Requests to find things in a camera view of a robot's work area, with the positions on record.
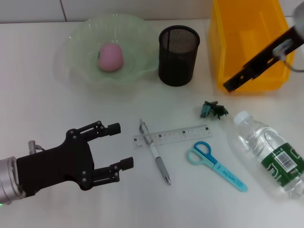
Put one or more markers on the blue capped scissors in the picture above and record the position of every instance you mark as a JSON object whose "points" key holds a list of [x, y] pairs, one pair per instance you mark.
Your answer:
{"points": [[225, 173]]}

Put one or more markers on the yellow plastic bin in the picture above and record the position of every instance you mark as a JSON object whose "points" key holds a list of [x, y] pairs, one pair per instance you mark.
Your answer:
{"points": [[228, 35]]}

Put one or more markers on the white grey ballpoint pen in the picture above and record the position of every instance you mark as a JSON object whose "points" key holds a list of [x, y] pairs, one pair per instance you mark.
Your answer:
{"points": [[156, 158]]}

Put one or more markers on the clear plastic ruler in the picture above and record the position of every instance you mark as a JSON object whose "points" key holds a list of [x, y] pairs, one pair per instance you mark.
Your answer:
{"points": [[180, 135]]}

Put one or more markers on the clear water bottle green label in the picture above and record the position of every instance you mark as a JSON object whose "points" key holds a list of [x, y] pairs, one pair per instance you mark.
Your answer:
{"points": [[263, 145]]}

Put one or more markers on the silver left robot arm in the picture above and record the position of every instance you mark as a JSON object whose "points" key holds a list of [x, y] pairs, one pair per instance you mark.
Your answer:
{"points": [[8, 180]]}

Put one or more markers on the black mesh pen holder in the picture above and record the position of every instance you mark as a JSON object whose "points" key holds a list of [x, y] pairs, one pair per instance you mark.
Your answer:
{"points": [[178, 61]]}

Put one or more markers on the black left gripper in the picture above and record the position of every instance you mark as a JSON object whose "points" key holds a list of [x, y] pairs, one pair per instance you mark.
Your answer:
{"points": [[54, 166]]}

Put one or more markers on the pink peach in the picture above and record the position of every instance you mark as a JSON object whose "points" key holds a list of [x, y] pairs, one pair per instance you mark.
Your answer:
{"points": [[111, 57]]}

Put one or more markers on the green glass fruit plate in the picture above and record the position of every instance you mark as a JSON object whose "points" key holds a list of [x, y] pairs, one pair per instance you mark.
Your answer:
{"points": [[78, 47]]}

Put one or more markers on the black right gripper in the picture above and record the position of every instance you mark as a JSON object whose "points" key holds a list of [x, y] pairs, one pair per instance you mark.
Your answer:
{"points": [[268, 55]]}

